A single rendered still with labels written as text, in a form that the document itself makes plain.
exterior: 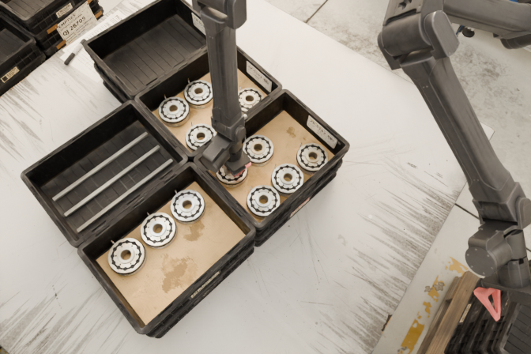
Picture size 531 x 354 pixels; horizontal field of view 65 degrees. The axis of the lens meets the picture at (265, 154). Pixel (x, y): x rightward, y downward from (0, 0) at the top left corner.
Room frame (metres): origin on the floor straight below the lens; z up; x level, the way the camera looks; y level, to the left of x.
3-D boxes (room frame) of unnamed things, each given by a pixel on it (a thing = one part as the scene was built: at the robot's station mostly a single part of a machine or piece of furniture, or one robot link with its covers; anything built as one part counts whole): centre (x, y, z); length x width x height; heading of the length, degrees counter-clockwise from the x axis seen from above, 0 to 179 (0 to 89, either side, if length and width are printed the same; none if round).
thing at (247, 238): (0.29, 0.25, 0.92); 0.40 x 0.30 x 0.02; 138
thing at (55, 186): (0.50, 0.47, 0.87); 0.40 x 0.30 x 0.11; 138
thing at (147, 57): (0.99, 0.42, 0.87); 0.40 x 0.30 x 0.11; 138
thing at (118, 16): (1.15, 0.70, 0.70); 0.33 x 0.23 x 0.01; 148
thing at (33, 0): (1.58, 1.17, 0.37); 0.40 x 0.30 x 0.45; 148
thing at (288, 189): (0.54, -0.08, 0.86); 0.10 x 0.10 x 0.01
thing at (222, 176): (0.55, 0.10, 0.86); 0.10 x 0.10 x 0.01
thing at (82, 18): (1.51, 1.02, 0.41); 0.31 x 0.02 x 0.16; 148
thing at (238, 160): (0.56, 0.10, 0.98); 0.10 x 0.07 x 0.07; 42
